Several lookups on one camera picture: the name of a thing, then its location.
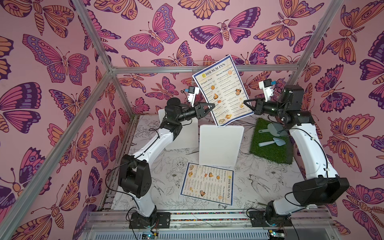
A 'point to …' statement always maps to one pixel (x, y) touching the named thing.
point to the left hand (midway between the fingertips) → (216, 106)
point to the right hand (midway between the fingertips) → (247, 101)
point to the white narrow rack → (220, 145)
